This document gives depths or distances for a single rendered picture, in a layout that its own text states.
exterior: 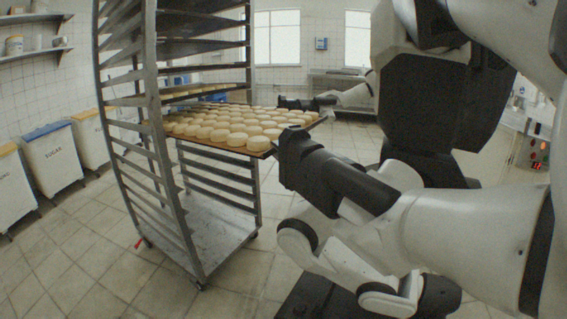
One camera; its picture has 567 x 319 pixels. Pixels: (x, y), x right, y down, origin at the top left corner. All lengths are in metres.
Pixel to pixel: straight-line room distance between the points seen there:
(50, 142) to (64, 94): 0.94
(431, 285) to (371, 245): 0.63
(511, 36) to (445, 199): 0.11
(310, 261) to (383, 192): 0.50
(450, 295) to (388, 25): 0.78
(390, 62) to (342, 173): 0.24
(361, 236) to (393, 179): 0.09
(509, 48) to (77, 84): 3.39
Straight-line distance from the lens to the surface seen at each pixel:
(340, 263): 0.71
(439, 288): 0.82
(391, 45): 0.37
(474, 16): 0.19
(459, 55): 0.39
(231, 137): 0.48
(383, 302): 0.75
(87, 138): 2.66
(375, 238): 0.19
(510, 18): 0.15
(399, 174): 0.26
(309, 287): 0.88
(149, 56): 0.61
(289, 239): 0.64
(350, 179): 0.23
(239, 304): 1.07
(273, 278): 1.13
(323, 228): 0.63
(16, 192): 2.43
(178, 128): 0.64
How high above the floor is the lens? 0.93
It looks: 24 degrees down
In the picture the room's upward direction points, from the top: straight up
